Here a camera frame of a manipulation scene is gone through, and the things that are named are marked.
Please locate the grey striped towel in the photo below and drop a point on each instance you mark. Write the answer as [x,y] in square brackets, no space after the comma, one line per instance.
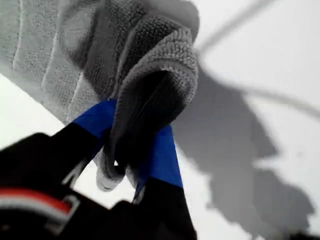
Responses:
[62,50]

